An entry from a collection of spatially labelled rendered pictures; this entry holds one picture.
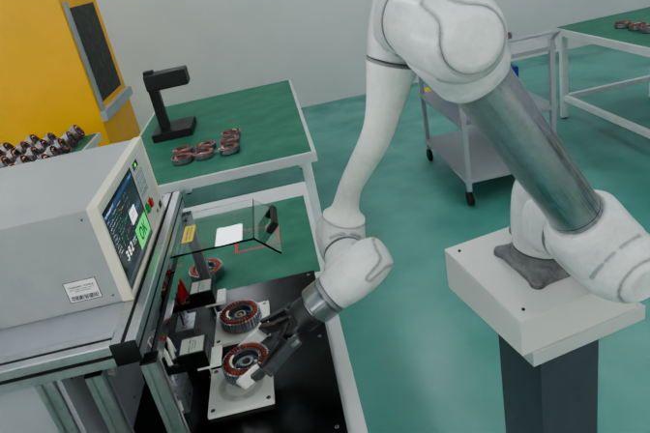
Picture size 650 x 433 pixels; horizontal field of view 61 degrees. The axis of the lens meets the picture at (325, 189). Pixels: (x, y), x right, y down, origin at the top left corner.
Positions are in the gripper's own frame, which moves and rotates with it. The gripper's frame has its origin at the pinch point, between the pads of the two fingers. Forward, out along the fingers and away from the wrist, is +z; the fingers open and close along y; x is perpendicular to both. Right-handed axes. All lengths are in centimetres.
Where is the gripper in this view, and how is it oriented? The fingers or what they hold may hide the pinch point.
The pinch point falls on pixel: (247, 361)
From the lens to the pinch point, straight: 133.3
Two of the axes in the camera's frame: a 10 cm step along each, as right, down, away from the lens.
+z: -7.5, 6.5, 1.6
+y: -1.3, -3.8, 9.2
